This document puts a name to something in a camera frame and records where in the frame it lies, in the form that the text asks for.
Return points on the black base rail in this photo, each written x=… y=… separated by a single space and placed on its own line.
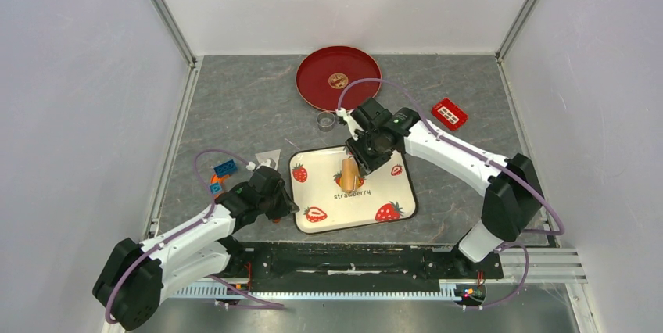
x=353 y=267

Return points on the red toy block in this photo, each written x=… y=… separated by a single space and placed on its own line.
x=449 y=114

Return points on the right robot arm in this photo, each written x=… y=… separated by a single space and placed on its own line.
x=510 y=187

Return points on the small blue toy brick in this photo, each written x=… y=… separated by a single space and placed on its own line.
x=215 y=189

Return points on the wooden roller with handle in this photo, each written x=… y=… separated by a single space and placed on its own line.
x=350 y=176

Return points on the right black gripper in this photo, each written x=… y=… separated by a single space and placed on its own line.
x=369 y=166

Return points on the round metal cookie cutter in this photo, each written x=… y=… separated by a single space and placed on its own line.
x=325 y=121

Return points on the orange arch toy block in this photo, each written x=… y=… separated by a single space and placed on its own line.
x=215 y=179

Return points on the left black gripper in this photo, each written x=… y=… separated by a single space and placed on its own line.
x=286 y=206

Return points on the metal spatula orange handle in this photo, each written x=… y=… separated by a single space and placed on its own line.
x=269 y=157

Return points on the round red tray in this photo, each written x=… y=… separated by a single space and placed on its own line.
x=335 y=72

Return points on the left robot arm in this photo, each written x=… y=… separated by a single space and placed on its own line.
x=139 y=276

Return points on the white strawberry tray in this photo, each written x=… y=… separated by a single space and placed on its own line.
x=386 y=195

